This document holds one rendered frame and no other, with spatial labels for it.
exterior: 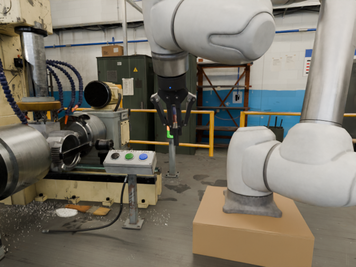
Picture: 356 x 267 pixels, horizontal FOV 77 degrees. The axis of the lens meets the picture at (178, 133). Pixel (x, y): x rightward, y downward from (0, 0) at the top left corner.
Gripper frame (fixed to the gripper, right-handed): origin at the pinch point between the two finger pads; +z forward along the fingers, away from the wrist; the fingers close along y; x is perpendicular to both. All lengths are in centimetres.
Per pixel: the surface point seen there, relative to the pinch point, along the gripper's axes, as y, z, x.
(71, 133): 54, 19, -24
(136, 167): 13.6, 11.7, 3.6
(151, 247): 7.2, 29.1, 21.5
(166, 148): 63, 232, -255
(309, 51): -234, 132, -475
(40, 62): 64, -11, -36
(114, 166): 21.4, 11.4, 3.6
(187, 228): -3.3, 34.6, 10.9
